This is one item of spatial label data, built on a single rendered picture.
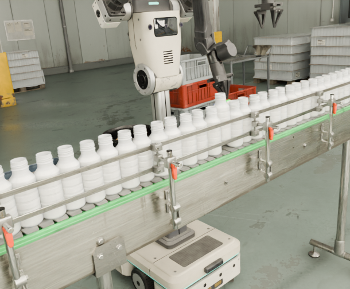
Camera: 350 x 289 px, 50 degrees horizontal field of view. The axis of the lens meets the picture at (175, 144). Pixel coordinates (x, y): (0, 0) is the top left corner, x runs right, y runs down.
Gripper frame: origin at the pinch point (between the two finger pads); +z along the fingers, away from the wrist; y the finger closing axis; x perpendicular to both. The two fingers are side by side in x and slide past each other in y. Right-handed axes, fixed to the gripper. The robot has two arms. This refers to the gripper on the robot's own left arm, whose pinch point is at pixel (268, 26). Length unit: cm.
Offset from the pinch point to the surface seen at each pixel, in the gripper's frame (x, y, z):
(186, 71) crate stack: -94, 158, 39
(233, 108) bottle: 43, -16, 25
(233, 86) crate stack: -213, 205, 77
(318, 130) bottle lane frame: -8, -20, 46
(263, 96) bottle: 25.2, -15.6, 24.7
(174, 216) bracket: 81, -25, 49
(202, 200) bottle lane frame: 64, -20, 52
